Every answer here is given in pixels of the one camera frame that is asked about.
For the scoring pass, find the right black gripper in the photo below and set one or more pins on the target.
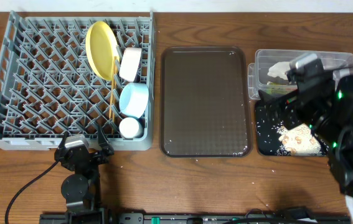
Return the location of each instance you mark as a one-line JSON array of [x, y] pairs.
[[288, 106]]

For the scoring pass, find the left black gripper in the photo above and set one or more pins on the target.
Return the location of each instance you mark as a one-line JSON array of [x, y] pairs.
[[89, 154]]

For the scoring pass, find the white napkin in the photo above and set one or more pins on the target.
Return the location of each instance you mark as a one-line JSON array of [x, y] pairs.
[[279, 70]]

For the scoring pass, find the small white cup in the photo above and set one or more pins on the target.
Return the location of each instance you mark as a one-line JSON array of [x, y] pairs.
[[130, 128]]

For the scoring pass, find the wooden chopstick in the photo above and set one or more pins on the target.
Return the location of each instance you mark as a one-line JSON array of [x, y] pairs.
[[113, 75], [113, 86]]

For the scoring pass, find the light blue bowl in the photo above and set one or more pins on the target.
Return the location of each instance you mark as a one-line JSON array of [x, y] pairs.
[[134, 100]]

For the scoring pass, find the white bowl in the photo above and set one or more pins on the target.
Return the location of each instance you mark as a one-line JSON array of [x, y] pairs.
[[130, 63]]

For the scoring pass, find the yellow plate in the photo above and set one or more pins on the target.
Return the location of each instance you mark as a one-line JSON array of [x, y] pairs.
[[101, 49]]

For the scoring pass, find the green orange snack wrapper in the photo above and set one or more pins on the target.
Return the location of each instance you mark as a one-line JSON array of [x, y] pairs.
[[277, 89]]

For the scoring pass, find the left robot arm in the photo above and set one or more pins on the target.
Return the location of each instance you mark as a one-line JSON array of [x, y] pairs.
[[82, 190]]

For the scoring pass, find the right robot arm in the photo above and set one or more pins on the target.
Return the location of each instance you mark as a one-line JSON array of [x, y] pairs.
[[327, 110]]

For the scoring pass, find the black waste tray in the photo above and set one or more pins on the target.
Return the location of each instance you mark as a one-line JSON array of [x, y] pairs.
[[267, 137]]

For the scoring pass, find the grey plastic dishwasher rack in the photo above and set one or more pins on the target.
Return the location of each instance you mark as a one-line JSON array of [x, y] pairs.
[[47, 88]]

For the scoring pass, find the clear plastic bin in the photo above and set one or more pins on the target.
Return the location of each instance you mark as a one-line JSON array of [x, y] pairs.
[[266, 58]]

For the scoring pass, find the food scraps pile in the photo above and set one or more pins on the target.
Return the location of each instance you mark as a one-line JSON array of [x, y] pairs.
[[297, 142]]

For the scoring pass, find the dark brown serving tray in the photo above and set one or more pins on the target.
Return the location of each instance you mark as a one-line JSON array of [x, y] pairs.
[[204, 103]]

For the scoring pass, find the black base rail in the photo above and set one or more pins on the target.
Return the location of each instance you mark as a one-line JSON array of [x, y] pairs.
[[300, 214]]

